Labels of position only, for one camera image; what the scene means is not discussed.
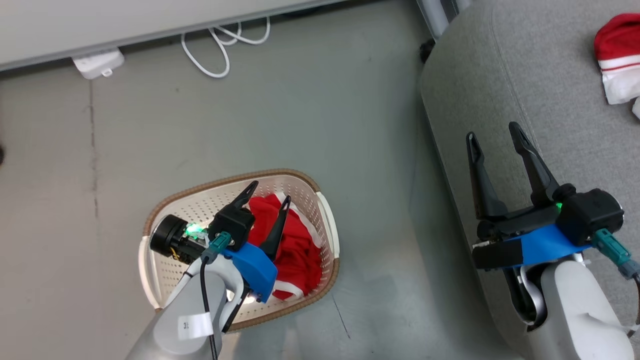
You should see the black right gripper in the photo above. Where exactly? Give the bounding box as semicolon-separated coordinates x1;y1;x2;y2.
465;121;560;271

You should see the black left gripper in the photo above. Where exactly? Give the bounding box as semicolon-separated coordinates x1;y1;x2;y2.
149;180;292;265

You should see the red jersey with number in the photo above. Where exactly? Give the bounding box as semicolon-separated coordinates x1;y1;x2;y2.
593;13;640;121

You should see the grey fabric sofa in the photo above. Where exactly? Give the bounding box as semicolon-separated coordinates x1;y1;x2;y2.
419;0;640;360

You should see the plain red garment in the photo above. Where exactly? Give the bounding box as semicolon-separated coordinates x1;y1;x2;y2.
247;193;324;301

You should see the cream plastic laundry basket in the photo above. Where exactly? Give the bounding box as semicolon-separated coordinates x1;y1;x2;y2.
138;168;341;333

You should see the white paper label tag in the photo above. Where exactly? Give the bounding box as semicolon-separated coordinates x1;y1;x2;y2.
177;312;215;341

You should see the white power strip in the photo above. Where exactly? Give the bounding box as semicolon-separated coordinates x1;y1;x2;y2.
71;48;125;80

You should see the large white partition panel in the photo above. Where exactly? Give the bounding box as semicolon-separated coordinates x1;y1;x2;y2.
0;0;347;71

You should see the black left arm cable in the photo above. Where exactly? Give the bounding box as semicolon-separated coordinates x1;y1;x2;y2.
199;255;221;360

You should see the looped white power cable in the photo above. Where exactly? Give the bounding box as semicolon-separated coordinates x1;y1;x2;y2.
181;16;271;79

